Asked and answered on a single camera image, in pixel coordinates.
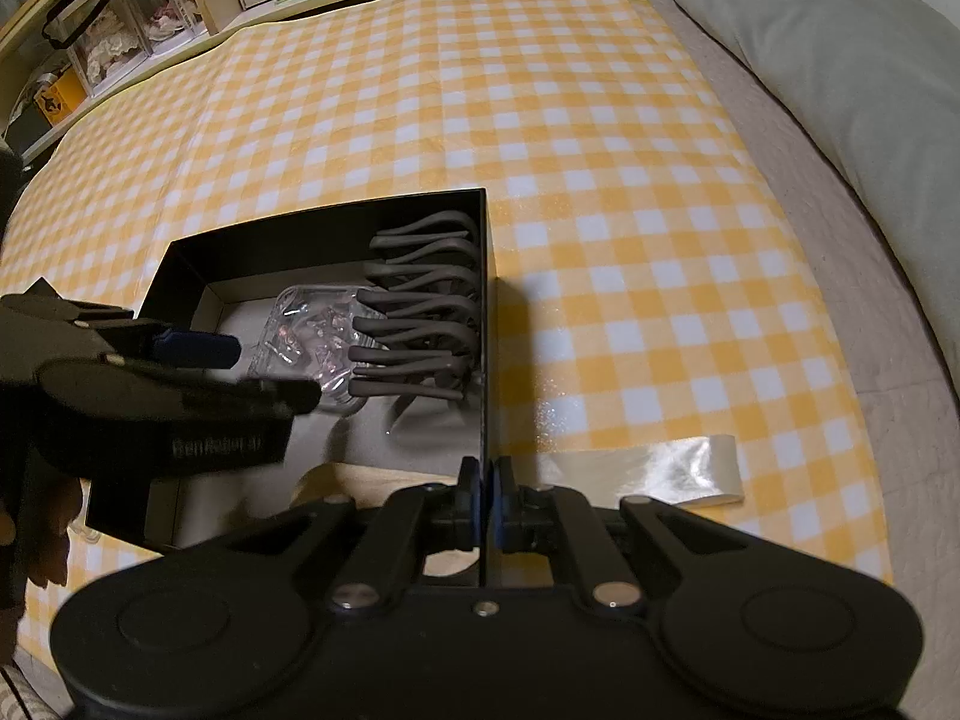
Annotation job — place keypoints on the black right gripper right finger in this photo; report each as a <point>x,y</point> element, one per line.
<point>520,516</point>

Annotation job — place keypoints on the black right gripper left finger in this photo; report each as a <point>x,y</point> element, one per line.
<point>456,512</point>

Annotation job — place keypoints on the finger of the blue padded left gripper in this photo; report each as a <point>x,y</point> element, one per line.
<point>275,398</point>
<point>162,344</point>

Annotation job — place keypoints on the clear plastic bag of parts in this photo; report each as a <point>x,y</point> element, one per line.
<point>308,335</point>

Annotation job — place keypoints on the black cardboard box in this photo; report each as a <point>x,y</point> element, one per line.
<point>424,262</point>

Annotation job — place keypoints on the person's left hand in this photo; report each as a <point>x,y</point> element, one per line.
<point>35,545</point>

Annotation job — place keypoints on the clear plastic strip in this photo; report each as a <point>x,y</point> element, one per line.
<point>700,470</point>

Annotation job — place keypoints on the yellow white checkered cloth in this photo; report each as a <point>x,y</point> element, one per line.
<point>650,286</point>

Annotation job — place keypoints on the yellow box on shelf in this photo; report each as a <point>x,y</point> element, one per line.
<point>59,93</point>

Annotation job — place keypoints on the clear doll display case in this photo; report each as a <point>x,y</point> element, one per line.
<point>107,39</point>

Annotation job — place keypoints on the grey pillow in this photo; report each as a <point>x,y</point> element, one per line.
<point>875,84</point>

